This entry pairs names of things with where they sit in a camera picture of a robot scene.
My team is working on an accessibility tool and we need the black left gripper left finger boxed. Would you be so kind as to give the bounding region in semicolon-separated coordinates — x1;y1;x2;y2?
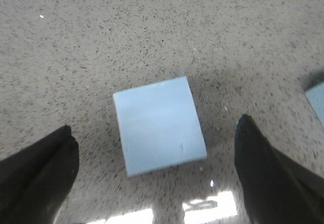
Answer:
1;125;79;223

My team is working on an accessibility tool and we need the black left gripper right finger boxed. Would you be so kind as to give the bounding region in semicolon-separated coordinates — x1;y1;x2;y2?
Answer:
234;114;323;223

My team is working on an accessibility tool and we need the textured light blue foam cube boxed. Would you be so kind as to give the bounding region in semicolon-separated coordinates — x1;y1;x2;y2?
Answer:
305;82;324;125

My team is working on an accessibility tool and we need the smooth light blue foam cube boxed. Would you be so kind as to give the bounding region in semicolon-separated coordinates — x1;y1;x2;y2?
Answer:
113;76;207;177

